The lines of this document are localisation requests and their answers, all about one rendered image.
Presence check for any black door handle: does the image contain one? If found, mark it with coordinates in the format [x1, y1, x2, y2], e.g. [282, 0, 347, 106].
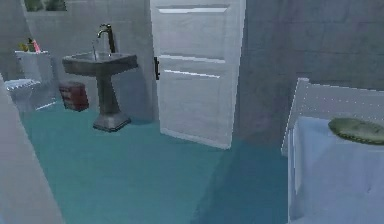
[153, 56, 161, 81]

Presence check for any grey pedestal sink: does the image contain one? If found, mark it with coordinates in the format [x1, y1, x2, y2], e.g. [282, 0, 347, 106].
[61, 51, 139, 133]

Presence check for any window with green view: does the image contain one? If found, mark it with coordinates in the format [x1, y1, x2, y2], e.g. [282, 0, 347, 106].
[23, 0, 68, 13]

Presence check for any dark metal faucet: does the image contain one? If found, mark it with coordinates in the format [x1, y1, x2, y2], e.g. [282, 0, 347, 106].
[96, 23, 117, 55]

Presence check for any white toilet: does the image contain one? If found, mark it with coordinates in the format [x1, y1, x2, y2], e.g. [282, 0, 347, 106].
[3, 50, 58, 113]

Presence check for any white panelled room door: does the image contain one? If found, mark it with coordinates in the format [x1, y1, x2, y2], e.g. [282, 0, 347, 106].
[149, 0, 247, 150]

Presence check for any green oval soap dish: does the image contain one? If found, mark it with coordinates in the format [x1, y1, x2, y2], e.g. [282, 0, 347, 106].
[327, 117, 384, 146]

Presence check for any red ribbed bin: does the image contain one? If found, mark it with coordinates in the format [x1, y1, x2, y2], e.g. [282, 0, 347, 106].
[58, 80, 90, 112]

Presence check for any white bathtub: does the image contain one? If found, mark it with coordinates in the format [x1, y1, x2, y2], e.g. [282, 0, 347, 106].
[280, 77, 384, 224]

